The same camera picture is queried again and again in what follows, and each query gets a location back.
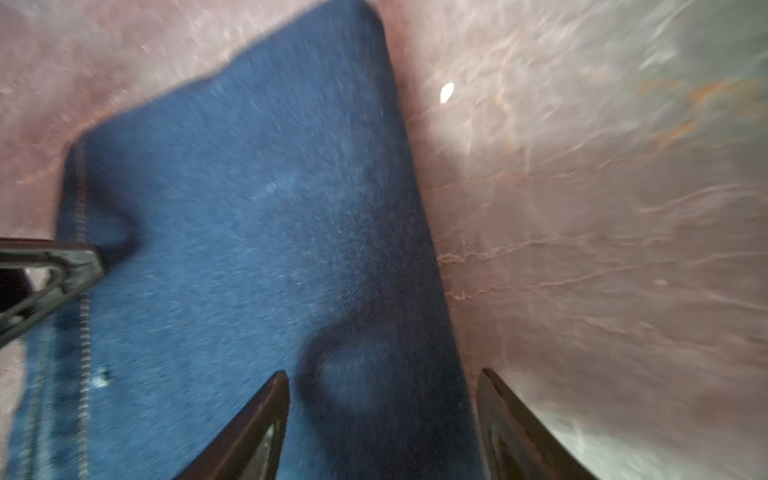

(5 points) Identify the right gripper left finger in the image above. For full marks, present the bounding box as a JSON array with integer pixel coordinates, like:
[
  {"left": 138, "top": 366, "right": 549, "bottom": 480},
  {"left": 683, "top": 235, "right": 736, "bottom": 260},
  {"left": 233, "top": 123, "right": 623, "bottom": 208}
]
[{"left": 176, "top": 371, "right": 290, "bottom": 480}]

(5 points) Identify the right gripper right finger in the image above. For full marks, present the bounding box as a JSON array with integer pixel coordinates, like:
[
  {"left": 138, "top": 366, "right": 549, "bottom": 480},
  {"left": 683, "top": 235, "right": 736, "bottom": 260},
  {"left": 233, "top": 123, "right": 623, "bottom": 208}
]
[{"left": 476, "top": 368, "right": 596, "bottom": 480}]

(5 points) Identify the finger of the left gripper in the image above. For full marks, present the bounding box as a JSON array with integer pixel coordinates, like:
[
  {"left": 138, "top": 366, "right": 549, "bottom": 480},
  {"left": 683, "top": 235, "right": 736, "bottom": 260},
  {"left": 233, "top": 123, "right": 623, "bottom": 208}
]
[{"left": 1, "top": 238, "right": 105, "bottom": 346}]

